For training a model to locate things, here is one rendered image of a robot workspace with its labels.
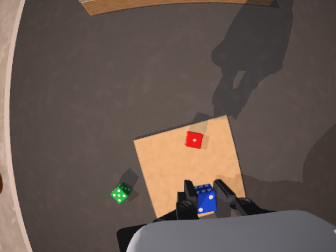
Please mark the tan square mat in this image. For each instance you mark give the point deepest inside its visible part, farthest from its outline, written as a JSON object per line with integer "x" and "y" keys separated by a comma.
{"x": 166, "y": 161}

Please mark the green die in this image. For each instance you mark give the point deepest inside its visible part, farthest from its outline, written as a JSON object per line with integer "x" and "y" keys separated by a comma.
{"x": 121, "y": 193}

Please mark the red die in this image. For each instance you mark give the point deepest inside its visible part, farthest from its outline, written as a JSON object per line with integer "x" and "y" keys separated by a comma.
{"x": 193, "y": 140}

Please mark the blue die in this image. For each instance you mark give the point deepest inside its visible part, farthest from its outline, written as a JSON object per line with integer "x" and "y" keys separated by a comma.
{"x": 207, "y": 198}

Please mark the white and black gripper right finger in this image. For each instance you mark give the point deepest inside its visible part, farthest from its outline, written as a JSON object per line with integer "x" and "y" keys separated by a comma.
{"x": 229, "y": 205}

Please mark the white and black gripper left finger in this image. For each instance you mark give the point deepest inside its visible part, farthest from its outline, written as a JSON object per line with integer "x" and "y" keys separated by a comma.
{"x": 185, "y": 210}

